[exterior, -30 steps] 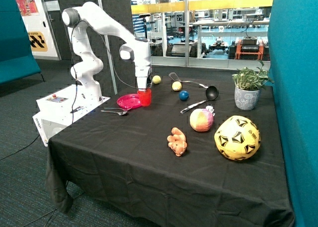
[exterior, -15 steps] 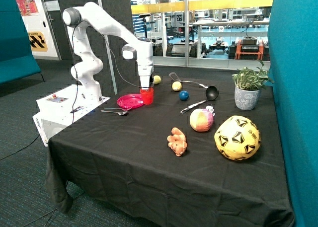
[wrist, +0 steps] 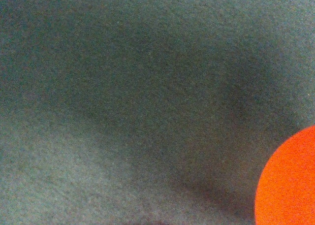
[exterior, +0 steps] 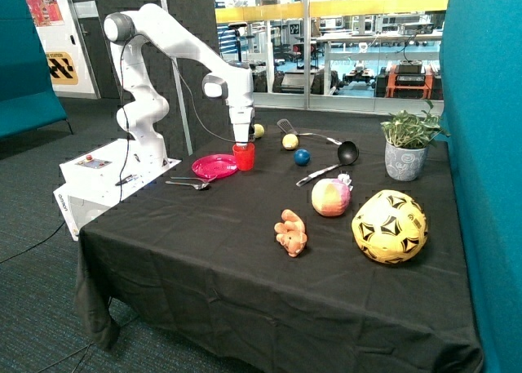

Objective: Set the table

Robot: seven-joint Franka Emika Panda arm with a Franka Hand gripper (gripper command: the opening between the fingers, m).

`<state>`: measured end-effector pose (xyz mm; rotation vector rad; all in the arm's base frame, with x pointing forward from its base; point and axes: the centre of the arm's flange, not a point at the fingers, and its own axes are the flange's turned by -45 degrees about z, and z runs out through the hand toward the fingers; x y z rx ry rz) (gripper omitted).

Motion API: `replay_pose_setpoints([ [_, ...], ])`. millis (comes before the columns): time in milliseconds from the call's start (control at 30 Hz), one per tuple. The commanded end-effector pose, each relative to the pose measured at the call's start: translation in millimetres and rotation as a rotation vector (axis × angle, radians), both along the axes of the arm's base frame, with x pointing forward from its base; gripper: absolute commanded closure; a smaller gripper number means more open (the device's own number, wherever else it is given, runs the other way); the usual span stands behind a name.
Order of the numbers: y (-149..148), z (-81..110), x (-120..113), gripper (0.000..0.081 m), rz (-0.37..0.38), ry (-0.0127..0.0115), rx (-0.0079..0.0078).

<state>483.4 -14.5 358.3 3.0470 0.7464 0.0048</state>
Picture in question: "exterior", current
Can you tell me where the orange plush toy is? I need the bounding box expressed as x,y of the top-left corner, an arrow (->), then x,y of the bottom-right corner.
274,209 -> 307,258

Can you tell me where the teal partition panel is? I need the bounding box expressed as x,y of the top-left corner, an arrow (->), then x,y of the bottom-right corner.
440,0 -> 521,372

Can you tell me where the yellow ball far left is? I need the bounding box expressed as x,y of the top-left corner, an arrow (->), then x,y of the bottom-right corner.
254,123 -> 265,139

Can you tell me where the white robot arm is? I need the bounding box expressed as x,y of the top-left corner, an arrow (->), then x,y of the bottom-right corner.
104,3 -> 254,166

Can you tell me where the red plastic cup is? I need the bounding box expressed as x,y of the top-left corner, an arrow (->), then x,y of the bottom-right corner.
232,143 -> 255,171

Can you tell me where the pastel plush ball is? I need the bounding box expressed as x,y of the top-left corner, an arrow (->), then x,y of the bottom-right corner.
312,179 -> 352,217

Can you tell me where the black ladle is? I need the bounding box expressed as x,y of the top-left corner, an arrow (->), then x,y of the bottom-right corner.
295,140 -> 361,188

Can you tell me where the yellow black sign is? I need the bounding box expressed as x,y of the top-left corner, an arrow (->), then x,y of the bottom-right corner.
46,51 -> 78,86

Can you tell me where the black tablecloth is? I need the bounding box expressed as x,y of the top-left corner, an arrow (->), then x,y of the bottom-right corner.
75,127 -> 484,372

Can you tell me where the teal sofa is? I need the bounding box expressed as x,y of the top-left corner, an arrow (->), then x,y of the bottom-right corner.
0,0 -> 68,139

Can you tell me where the black camera stand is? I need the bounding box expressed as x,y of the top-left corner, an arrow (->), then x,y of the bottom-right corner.
228,21 -> 248,62

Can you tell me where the black acoustic panel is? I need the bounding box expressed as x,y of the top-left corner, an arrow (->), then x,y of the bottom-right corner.
95,0 -> 233,158

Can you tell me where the grey patterned plant pot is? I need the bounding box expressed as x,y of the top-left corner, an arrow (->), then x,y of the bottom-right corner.
385,142 -> 428,181

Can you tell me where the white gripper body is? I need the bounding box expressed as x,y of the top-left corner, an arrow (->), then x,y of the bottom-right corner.
229,105 -> 255,144

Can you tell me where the black floor cable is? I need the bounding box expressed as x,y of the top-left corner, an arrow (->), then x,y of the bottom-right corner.
0,221 -> 66,264

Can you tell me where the yellow black soccer ball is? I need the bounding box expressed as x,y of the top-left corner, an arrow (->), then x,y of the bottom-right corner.
352,189 -> 428,264

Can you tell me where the yellow ball middle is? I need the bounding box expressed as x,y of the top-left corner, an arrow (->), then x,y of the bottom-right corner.
281,134 -> 299,151

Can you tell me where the green potted plant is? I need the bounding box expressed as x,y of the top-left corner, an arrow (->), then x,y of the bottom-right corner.
381,100 -> 450,149

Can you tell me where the blue ball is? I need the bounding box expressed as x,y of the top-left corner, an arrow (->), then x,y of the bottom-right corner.
294,149 -> 311,167

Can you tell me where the pink plastic plate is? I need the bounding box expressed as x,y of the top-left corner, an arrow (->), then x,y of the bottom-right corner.
192,153 -> 237,179

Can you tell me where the silver spoon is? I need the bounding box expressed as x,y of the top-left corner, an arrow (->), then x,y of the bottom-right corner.
166,181 -> 210,190

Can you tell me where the black slotted spatula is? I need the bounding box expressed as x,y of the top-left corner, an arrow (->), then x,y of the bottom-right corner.
276,118 -> 343,146

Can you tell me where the red wall poster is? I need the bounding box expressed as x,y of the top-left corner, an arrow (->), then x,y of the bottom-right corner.
25,0 -> 64,27

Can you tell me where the black marker pen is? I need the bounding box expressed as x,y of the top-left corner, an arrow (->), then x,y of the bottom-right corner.
115,175 -> 135,186

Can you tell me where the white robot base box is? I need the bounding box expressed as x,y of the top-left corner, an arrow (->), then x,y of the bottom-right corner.
54,139 -> 179,241

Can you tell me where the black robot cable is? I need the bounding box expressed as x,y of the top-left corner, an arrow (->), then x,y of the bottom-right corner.
117,33 -> 237,205

